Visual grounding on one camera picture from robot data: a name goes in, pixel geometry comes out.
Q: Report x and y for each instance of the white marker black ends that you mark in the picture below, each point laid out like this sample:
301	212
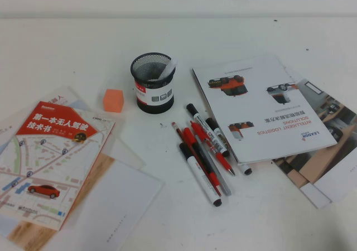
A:
199	175

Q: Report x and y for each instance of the red and black pen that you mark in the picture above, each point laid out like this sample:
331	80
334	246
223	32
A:
189	135

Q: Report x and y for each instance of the black mesh pen holder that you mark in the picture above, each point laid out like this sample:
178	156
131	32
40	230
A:
156	101

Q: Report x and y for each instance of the white pen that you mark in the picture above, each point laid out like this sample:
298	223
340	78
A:
168	68

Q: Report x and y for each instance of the red gel pen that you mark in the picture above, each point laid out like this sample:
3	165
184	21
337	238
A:
221	158

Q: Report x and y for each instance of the grey translucent pen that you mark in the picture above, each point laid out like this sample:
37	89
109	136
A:
221	181

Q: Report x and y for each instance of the red pencil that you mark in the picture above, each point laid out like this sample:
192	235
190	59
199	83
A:
178	131

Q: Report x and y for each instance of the slim printed white marker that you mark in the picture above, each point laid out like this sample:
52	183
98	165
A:
205	125

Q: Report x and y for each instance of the thick white marker black cap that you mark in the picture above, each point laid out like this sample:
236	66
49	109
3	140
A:
214	130

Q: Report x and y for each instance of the white plastic sheet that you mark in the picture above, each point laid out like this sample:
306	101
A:
127	153

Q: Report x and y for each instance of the orange foam cube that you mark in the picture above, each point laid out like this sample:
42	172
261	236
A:
113	101

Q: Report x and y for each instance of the white logistics brochure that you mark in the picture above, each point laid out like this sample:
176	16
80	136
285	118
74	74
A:
265	117

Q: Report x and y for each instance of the wood print brochure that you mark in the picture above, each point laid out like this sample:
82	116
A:
103	167

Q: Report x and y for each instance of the white paper booklet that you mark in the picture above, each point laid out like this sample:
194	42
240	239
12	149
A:
122	206

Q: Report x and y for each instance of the pale map brochure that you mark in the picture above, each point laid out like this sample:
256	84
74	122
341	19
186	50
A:
71	97

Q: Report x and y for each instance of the red map cover book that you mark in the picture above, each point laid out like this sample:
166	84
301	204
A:
55	161

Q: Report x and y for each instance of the office photo brochure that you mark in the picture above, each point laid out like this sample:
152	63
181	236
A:
329	114

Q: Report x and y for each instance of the white paper sheet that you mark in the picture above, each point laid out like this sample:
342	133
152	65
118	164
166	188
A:
343	175

